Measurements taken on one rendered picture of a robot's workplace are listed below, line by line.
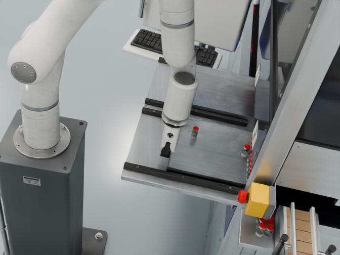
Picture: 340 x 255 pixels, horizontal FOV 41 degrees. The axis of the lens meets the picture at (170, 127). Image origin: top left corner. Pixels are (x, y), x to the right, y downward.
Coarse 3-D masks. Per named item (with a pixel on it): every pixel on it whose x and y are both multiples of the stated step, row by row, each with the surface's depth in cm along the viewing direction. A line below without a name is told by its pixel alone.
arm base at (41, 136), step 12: (24, 108) 142; (24, 120) 146; (36, 120) 144; (48, 120) 145; (24, 132) 150; (36, 132) 147; (48, 132) 149; (60, 132) 160; (24, 144) 154; (36, 144) 151; (48, 144) 152; (60, 144) 156; (36, 156) 151; (48, 156) 151
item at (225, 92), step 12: (204, 72) 195; (216, 72) 194; (228, 72) 193; (204, 84) 190; (216, 84) 191; (228, 84) 192; (240, 84) 193; (252, 84) 195; (204, 96) 184; (216, 96) 185; (228, 96) 187; (240, 96) 188; (252, 96) 189; (204, 108) 175; (216, 108) 180; (228, 108) 181; (240, 108) 182; (252, 108) 183; (252, 120) 175
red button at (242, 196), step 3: (240, 192) 134; (243, 192) 134; (246, 192) 134; (240, 195) 133; (243, 195) 133; (246, 195) 133; (237, 198) 136; (240, 198) 133; (243, 198) 133; (246, 198) 135; (240, 201) 134; (243, 201) 134
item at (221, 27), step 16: (208, 0) 210; (224, 0) 208; (240, 0) 205; (144, 16) 226; (208, 16) 215; (224, 16) 213; (240, 16) 210; (208, 32) 221; (224, 32) 218; (240, 32) 217; (224, 48) 224
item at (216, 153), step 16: (192, 128) 170; (208, 128) 170; (224, 128) 169; (192, 144) 164; (208, 144) 165; (224, 144) 166; (240, 144) 167; (176, 160) 157; (192, 160) 158; (208, 160) 159; (224, 160) 160; (240, 160) 161; (192, 176) 151; (208, 176) 150; (224, 176) 155; (240, 176) 156
